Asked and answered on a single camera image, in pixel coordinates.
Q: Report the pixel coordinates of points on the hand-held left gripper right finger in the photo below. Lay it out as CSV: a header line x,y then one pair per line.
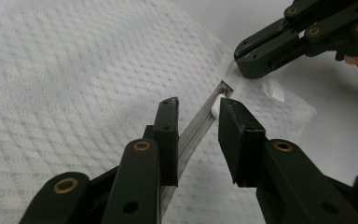
x,y
240,146

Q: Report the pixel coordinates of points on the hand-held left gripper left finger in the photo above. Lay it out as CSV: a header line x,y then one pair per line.
x,y
164,140

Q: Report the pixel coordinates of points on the white cloth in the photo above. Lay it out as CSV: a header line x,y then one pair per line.
x,y
59,77

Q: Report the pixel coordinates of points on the white table sheet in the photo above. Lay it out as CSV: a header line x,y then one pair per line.
x,y
332,109

